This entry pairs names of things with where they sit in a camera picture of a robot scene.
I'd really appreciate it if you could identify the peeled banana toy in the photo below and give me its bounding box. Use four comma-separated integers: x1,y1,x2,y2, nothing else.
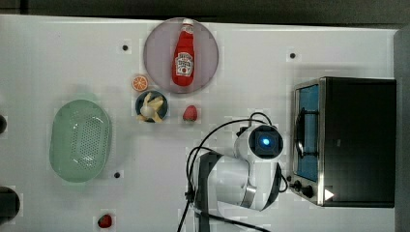
137,92,163,123

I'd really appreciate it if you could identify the black cylinder cup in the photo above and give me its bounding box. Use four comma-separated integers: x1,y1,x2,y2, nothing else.
0,115,7,133
0,187,20,224

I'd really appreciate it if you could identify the black cylinder cup upper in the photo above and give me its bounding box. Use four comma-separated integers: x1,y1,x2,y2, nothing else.
0,115,7,133

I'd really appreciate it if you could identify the small red strawberry toy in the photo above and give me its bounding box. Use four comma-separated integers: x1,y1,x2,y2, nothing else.
98,214,112,229

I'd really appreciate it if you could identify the black cylinder cup lower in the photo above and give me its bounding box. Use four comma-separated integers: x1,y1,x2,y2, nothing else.
0,187,20,224

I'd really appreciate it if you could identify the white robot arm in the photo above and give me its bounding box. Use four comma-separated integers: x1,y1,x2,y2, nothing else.
191,124,283,232

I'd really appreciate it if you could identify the grey oval plate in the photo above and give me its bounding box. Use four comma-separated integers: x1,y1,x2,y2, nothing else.
143,17,219,94

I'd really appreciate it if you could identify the orange slice toy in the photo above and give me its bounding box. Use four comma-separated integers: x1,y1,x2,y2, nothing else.
132,75,149,92

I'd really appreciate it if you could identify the blue bowl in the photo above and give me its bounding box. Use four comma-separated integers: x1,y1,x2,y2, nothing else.
135,91,168,120

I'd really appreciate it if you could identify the black toaster oven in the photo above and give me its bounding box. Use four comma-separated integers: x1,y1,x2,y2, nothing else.
287,76,396,208

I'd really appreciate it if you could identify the green perforated colander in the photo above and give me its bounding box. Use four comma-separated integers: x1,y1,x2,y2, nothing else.
49,100,111,183

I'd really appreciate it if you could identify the red ketchup bottle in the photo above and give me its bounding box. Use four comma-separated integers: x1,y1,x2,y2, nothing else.
171,18,195,87

